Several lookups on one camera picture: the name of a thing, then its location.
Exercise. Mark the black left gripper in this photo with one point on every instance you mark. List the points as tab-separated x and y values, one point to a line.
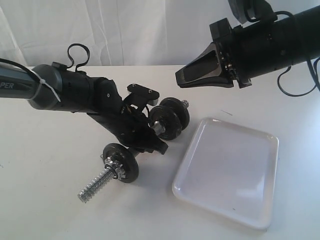
128	126

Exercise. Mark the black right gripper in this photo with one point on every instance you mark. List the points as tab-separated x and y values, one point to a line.
249	52

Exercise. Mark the chrome threaded dumbbell bar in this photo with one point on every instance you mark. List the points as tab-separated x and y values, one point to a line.
94	186

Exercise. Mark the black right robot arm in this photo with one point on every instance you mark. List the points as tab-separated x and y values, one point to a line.
303	30

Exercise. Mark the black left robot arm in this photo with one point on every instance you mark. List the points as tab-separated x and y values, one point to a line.
77	90

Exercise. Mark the white backdrop curtain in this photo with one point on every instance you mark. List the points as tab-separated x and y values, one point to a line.
117	32

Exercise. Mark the white plastic tray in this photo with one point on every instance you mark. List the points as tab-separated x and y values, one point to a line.
230	170

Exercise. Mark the white zip tie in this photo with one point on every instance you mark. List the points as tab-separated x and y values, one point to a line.
19	82

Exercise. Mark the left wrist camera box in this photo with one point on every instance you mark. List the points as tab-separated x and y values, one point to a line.
140	96

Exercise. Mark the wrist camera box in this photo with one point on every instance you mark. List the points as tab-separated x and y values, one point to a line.
140	96
252	11

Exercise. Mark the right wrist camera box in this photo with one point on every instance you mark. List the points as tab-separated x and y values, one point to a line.
252	11

